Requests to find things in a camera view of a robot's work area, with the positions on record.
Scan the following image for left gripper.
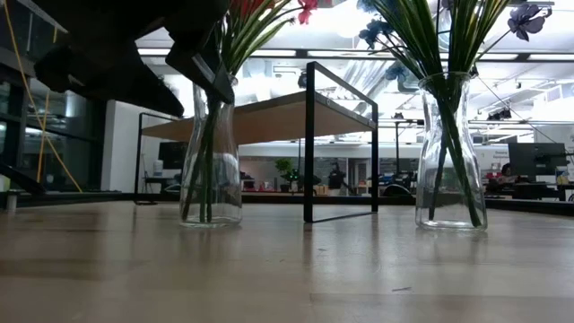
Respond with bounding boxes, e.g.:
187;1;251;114
33;0;237;118

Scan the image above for red artificial flower bunch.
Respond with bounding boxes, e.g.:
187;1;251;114
181;0;275;224
196;0;320;224

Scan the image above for clear glass vase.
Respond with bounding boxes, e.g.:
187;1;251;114
414;71;489;232
178;74;244;228

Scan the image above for blue artificial flower bunch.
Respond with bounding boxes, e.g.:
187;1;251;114
356;0;483;229

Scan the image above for purple artificial flower bunch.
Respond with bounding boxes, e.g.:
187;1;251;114
428;0;546;223

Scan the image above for black computer monitor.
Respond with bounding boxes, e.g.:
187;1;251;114
508;142;569;177
157;141;189;170

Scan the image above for green background potted plant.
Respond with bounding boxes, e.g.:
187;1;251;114
274;157;300;194

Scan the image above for wooden shelf black metal frame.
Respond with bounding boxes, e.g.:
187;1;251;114
134;60;380;224

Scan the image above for yellow power cable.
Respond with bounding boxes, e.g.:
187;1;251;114
2;0;84;194

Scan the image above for black metal table frame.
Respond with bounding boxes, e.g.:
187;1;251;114
0;161;574;217

